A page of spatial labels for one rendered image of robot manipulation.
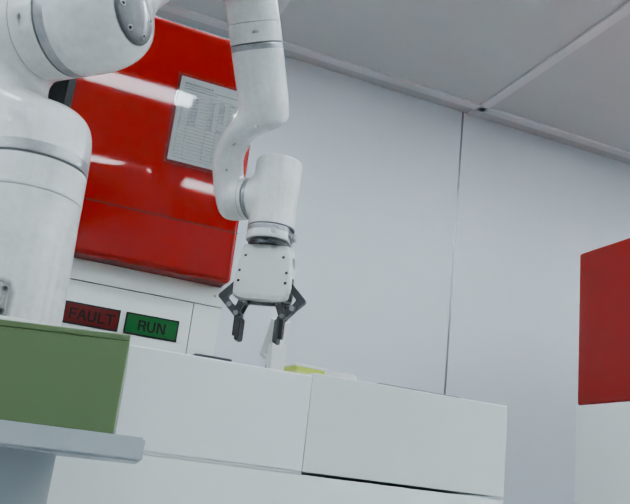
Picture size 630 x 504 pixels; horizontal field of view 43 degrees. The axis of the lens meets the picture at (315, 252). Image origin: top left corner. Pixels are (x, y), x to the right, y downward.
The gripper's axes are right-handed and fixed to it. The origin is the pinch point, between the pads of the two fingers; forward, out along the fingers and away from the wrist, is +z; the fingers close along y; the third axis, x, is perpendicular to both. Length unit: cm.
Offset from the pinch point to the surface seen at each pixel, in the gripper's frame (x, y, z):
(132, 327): -31.4, 35.9, -4.1
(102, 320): -28, 41, -5
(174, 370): 23.3, 5.4, 10.2
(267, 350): -15.6, 1.6, 0.6
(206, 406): 20.6, 0.8, 14.5
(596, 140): -277, -100, -164
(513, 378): -266, -62, -32
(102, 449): 67, -5, 22
